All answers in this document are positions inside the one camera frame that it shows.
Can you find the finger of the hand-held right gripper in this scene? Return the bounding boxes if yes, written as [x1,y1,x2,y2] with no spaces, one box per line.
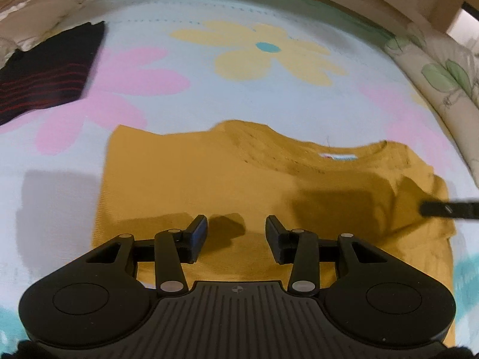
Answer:
[421,200,479,222]

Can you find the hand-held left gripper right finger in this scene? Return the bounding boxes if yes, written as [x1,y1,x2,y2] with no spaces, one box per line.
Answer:
[264,215,390,295]

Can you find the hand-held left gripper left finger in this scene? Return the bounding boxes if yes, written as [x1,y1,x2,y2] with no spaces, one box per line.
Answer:
[86,215,209,295]

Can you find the mustard yellow shirt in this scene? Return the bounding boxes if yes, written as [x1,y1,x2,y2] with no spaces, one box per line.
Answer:
[93,119,458,349]

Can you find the light blue flower-print blanket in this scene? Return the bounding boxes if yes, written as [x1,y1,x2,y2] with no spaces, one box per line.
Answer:
[0,0,479,353]

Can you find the leaf-print pillow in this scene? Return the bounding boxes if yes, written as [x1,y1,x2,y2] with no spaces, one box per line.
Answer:
[383,22,479,190]

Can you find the black garment with red stripes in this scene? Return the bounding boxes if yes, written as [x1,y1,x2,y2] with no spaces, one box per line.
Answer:
[0,21,106,126]

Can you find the white crumpled bedding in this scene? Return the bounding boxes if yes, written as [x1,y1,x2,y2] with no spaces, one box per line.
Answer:
[0,0,150,58]

